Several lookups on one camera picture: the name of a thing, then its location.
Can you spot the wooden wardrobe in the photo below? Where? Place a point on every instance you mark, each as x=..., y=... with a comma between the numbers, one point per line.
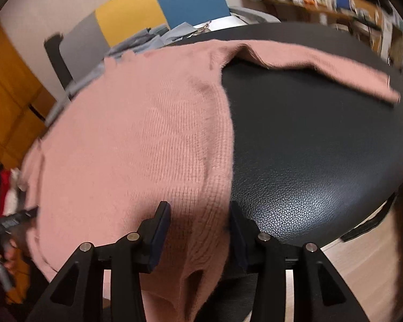
x=10, y=90

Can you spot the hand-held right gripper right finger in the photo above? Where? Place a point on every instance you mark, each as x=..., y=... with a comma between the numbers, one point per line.
x=236, y=234

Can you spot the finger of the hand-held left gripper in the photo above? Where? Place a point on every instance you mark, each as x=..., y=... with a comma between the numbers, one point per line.
x=27, y=214

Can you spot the red knitted sweater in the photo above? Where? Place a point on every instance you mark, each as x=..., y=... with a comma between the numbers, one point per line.
x=6, y=184

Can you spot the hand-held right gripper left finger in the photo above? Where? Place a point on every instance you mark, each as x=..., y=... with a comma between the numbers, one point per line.
x=161, y=234

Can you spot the light blue garment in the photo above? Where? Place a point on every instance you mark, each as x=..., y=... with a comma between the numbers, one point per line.
x=144, y=42

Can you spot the wooden desk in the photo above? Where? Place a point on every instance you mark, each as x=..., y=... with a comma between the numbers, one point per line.
x=322, y=10

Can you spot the white knitted sweater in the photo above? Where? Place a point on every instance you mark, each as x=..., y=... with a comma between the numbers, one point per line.
x=13, y=204

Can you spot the pink knitted sweater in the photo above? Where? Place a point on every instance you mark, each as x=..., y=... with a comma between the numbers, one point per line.
x=137, y=141

